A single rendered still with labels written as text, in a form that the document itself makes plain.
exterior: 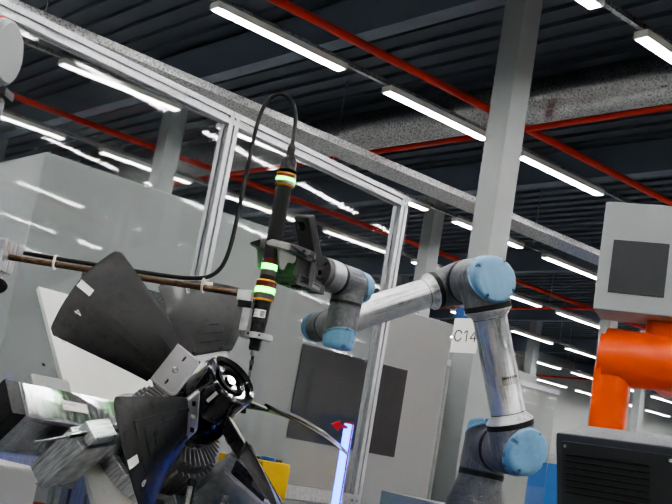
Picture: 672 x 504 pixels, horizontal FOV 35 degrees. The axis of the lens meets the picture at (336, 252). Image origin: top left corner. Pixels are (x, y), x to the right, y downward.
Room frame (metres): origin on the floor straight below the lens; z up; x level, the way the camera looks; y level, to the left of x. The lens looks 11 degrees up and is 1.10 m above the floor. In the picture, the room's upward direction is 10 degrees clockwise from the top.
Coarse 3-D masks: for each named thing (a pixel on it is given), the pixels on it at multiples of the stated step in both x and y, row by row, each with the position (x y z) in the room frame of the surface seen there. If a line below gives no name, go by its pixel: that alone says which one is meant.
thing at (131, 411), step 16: (128, 400) 1.90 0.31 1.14; (144, 400) 1.93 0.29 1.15; (160, 400) 1.97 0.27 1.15; (176, 400) 2.02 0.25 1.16; (128, 416) 1.89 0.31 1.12; (144, 416) 1.93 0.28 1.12; (160, 416) 1.97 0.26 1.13; (176, 416) 2.03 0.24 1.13; (128, 432) 1.89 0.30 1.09; (144, 432) 1.93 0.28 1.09; (160, 432) 1.97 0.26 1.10; (176, 432) 2.04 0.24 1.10; (128, 448) 1.88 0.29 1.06; (144, 448) 1.93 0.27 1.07; (160, 448) 1.98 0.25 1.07; (176, 448) 2.05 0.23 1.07; (144, 464) 1.93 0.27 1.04; (160, 464) 1.99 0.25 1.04; (160, 480) 2.00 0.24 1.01; (144, 496) 1.93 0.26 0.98
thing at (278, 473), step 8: (224, 456) 2.73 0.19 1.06; (264, 464) 2.64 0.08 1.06; (272, 464) 2.66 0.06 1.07; (280, 464) 2.68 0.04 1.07; (288, 464) 2.71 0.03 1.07; (272, 472) 2.66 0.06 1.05; (280, 472) 2.68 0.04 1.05; (288, 472) 2.70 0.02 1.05; (272, 480) 2.67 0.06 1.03; (280, 480) 2.69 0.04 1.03; (280, 488) 2.69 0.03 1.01
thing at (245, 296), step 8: (240, 296) 2.25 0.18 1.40; (248, 296) 2.25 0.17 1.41; (240, 304) 2.25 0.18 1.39; (248, 304) 2.24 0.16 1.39; (248, 312) 2.25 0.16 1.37; (240, 320) 2.25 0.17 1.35; (248, 320) 2.25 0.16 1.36; (240, 328) 2.25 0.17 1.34; (248, 328) 2.26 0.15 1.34; (240, 336) 2.26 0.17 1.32; (248, 336) 2.23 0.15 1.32; (256, 336) 2.23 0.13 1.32; (264, 336) 2.23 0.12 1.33; (272, 336) 2.25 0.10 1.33
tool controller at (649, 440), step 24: (576, 432) 2.08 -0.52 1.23; (600, 432) 2.08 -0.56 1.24; (624, 432) 2.08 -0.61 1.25; (576, 456) 2.06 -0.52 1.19; (600, 456) 2.03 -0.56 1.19; (624, 456) 1.99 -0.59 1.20; (648, 456) 1.96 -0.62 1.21; (576, 480) 2.07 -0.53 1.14; (600, 480) 2.04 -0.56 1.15; (624, 480) 2.00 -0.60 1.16; (648, 480) 1.97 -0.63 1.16
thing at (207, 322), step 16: (160, 288) 2.37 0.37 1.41; (176, 288) 2.38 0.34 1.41; (240, 288) 2.42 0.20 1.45; (176, 304) 2.35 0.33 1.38; (192, 304) 2.36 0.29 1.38; (208, 304) 2.36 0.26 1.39; (224, 304) 2.36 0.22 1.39; (176, 320) 2.33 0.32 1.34; (192, 320) 2.33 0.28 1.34; (208, 320) 2.32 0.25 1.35; (224, 320) 2.32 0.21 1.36; (192, 336) 2.30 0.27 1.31; (208, 336) 2.29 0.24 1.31; (224, 336) 2.29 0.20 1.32; (192, 352) 2.26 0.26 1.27; (208, 352) 2.26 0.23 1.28
